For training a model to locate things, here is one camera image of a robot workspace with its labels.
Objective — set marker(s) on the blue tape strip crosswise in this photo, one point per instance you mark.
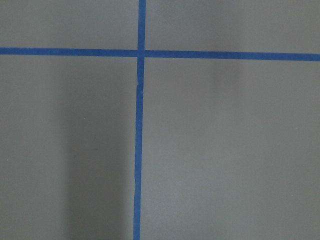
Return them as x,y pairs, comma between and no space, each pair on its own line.
175,54

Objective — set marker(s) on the blue tape strip lengthwise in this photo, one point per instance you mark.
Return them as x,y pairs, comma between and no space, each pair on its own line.
140,70

